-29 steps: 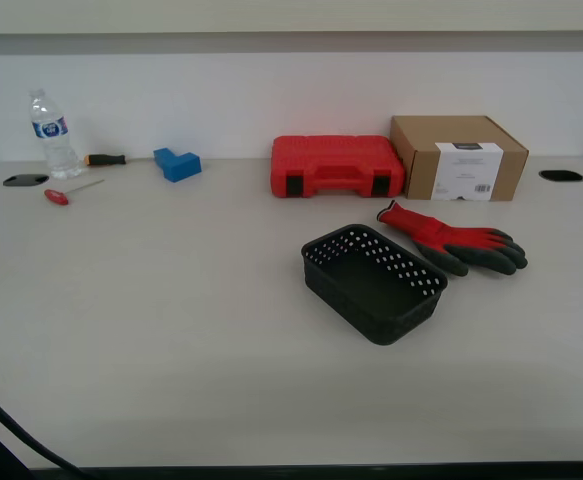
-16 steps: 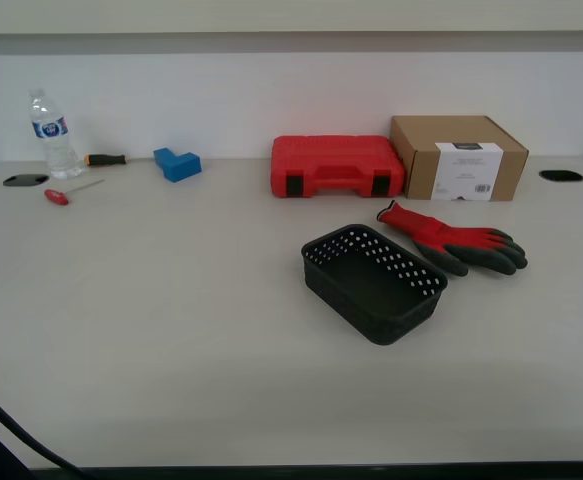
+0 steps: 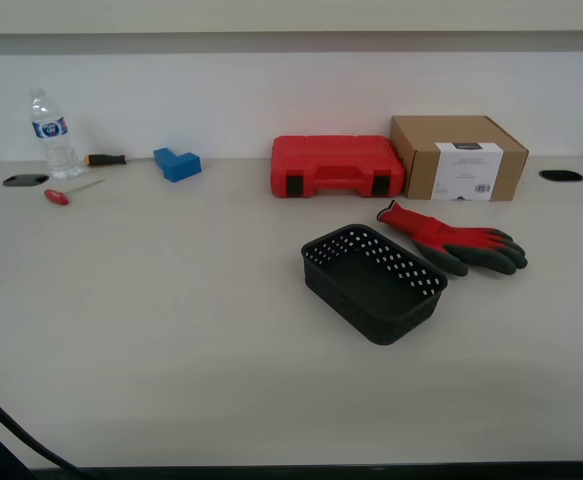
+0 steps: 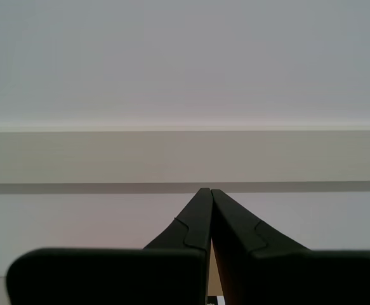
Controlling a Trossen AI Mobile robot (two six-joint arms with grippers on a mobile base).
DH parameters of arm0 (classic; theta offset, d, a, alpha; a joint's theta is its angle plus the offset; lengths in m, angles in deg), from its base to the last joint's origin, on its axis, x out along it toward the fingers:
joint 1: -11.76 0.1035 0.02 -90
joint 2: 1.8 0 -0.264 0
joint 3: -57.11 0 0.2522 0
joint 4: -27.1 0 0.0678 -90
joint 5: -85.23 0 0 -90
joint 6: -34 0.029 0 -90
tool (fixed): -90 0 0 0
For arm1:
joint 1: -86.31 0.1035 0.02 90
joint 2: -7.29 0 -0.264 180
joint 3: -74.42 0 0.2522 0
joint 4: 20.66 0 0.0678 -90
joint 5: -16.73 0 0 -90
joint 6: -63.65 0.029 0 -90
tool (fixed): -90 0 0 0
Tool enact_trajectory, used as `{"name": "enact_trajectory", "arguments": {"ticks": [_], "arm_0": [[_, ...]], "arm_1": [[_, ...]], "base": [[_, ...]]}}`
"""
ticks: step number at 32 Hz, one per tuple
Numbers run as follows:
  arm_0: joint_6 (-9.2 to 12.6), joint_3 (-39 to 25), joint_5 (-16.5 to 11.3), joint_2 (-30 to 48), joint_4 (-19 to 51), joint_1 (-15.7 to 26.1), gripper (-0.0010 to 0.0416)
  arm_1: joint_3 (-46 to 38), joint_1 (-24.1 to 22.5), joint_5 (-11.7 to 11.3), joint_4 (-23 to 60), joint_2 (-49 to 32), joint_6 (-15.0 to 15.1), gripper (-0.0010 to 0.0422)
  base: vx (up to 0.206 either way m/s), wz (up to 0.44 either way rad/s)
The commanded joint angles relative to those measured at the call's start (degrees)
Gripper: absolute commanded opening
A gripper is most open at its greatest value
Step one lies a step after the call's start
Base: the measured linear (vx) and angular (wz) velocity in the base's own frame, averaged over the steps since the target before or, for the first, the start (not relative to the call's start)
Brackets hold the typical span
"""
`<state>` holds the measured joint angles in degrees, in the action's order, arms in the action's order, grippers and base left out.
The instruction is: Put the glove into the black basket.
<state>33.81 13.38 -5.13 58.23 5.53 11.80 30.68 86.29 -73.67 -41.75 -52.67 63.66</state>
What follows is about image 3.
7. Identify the black perforated plastic basket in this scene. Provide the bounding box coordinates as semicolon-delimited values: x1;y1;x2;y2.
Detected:
300;223;449;347

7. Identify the thick black cable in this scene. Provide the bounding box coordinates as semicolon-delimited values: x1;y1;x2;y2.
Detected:
0;383;102;480

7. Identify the red and grey work glove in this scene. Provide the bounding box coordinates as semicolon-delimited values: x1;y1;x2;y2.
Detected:
376;199;529;277

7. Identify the red plastic tool case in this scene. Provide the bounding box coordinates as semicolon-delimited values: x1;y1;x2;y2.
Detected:
271;134;406;200

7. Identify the orange black handled screwdriver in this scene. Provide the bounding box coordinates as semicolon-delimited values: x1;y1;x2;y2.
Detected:
83;153;156;168

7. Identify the clear plastic water bottle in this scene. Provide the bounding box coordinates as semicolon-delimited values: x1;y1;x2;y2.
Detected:
28;87;85;181

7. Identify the blue L-shaped block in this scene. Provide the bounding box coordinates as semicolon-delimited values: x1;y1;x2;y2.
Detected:
152;147;203;184

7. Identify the brown cardboard box white label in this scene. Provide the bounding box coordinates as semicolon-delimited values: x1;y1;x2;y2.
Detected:
389;115;530;203

